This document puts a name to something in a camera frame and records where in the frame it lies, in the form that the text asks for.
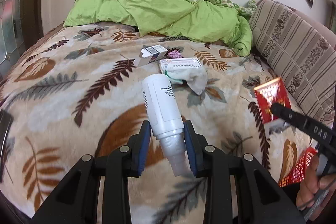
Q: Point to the pink crumpled wrapper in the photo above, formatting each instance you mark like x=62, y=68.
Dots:
x=174, y=54

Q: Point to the person's right hand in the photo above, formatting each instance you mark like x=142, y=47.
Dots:
x=311, y=182

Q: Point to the leaf printed blanket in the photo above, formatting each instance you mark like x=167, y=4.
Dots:
x=65, y=98

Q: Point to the white spray bottle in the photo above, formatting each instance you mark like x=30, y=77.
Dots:
x=160, y=103

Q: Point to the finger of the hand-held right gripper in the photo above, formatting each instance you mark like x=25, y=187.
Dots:
x=288, y=116

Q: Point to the green quilt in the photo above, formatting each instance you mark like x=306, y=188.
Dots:
x=147, y=6

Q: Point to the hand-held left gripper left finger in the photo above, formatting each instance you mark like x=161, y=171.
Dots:
x=141, y=158

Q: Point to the red plastic basket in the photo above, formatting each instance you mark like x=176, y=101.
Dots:
x=296, y=169

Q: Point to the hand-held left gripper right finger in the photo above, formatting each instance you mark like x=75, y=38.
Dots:
x=191, y=157

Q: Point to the white medicine box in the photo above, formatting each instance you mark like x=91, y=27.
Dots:
x=181, y=64

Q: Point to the red cigarette pack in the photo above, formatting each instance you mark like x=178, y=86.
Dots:
x=267, y=98

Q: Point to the white cloth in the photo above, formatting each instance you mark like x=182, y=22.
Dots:
x=195, y=81

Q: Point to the striped floral cushion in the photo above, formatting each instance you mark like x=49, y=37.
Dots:
x=294, y=56

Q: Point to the grey white cigarette box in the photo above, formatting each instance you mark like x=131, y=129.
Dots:
x=149, y=56

